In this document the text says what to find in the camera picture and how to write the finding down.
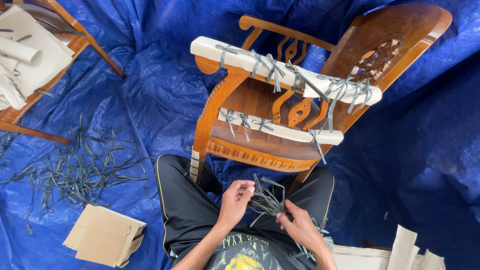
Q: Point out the person's right hand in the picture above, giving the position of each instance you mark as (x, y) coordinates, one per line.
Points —
(300, 227)

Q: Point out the long cardboard armrest wrap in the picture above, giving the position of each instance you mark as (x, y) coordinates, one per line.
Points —
(240, 56)

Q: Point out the person's black printed shirt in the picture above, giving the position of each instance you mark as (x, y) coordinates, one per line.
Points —
(247, 253)

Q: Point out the person's black trousers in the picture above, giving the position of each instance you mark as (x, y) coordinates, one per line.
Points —
(187, 210)

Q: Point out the carved brown wooden armchair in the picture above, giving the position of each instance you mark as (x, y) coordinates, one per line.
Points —
(375, 45)

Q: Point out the cardboard chair leg wrap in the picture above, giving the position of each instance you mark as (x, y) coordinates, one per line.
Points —
(194, 167)

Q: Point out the folded brown cardboard piece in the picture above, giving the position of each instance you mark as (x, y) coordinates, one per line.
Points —
(88, 219)
(103, 242)

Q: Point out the plain brown wooden chair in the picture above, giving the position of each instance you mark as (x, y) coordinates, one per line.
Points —
(80, 39)

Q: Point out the blue plastic tarp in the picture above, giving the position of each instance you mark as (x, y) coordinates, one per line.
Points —
(412, 150)

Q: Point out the person's left hand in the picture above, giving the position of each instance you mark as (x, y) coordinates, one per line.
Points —
(230, 204)

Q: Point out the short cardboard armrest wrap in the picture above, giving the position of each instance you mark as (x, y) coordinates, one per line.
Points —
(285, 131)

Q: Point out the stack of corrugated cardboard strips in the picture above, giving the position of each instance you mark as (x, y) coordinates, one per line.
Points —
(403, 247)

